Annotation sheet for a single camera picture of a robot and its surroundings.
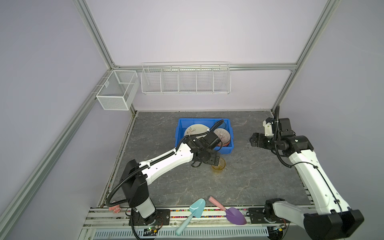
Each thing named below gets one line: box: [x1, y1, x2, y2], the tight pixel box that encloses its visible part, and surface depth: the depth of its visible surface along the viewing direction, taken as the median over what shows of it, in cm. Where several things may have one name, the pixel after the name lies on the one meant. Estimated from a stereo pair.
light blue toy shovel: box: [175, 198, 206, 236], surface depth 78 cm
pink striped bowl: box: [213, 128, 231, 147], surface depth 96 cm
